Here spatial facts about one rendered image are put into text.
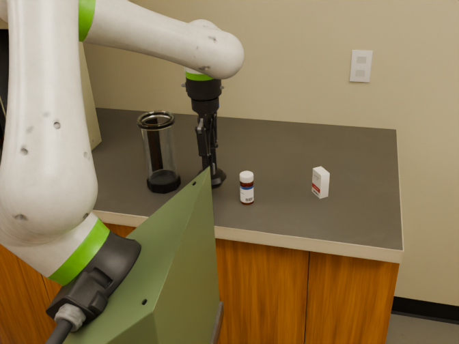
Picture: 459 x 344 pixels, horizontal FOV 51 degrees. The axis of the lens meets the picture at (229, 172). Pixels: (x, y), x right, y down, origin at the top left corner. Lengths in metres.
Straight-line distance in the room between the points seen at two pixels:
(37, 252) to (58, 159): 0.21
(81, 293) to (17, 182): 0.23
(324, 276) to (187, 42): 0.72
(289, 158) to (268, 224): 0.37
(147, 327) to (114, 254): 0.22
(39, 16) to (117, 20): 0.28
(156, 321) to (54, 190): 0.21
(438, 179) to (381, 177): 0.50
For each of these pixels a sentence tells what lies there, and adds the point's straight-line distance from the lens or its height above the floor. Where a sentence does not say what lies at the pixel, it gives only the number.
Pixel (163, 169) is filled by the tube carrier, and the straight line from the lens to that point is 1.42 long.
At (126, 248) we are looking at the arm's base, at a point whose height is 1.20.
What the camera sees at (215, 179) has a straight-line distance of 1.38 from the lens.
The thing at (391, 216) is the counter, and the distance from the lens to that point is 1.38.
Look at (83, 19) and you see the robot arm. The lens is 0.99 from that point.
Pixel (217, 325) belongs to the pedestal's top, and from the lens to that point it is 1.05.
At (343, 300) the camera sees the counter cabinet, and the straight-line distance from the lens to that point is 1.43.
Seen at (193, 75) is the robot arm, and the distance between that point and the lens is 1.25.
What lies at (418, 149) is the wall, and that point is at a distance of 1.94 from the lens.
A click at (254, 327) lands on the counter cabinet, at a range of 1.58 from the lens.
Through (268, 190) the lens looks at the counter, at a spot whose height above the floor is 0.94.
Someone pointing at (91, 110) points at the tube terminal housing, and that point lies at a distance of 1.76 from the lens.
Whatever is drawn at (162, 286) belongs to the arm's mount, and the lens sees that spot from 0.64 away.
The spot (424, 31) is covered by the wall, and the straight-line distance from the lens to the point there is 1.78.
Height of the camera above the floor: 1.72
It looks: 30 degrees down
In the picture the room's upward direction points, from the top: 3 degrees counter-clockwise
